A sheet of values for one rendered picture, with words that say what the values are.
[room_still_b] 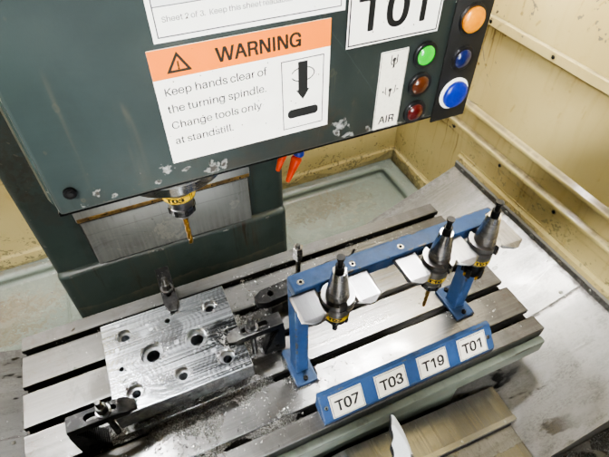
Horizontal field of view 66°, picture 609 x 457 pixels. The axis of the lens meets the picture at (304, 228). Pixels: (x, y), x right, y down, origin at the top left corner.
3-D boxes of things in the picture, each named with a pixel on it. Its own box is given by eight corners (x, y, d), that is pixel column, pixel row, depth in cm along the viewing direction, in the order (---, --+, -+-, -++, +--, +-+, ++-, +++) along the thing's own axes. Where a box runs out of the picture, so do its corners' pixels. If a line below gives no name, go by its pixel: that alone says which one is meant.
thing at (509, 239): (526, 245, 95) (526, 242, 95) (505, 253, 94) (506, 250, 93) (502, 222, 100) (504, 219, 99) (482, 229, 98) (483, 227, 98)
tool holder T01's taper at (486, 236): (484, 228, 96) (494, 204, 91) (501, 241, 93) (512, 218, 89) (468, 236, 95) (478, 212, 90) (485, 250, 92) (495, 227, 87)
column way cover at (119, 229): (257, 220, 144) (241, 60, 106) (96, 269, 130) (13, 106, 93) (252, 209, 147) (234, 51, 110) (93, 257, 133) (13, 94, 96)
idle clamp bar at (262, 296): (348, 282, 127) (350, 266, 123) (261, 321, 119) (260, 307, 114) (339, 269, 130) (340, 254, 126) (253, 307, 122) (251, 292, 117)
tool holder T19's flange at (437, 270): (440, 248, 96) (443, 240, 94) (459, 270, 92) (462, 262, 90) (414, 257, 94) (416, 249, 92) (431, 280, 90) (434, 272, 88)
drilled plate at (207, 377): (255, 374, 104) (253, 364, 101) (121, 428, 96) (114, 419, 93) (224, 297, 119) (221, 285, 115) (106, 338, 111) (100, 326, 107)
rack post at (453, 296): (474, 314, 120) (510, 235, 99) (457, 321, 119) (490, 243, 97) (450, 286, 127) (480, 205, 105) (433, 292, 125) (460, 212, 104)
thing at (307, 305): (332, 320, 83) (332, 317, 83) (304, 330, 82) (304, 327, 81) (314, 290, 88) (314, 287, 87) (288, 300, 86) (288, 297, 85)
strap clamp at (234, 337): (285, 346, 114) (284, 312, 103) (234, 367, 110) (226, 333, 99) (280, 335, 116) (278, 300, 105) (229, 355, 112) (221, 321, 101)
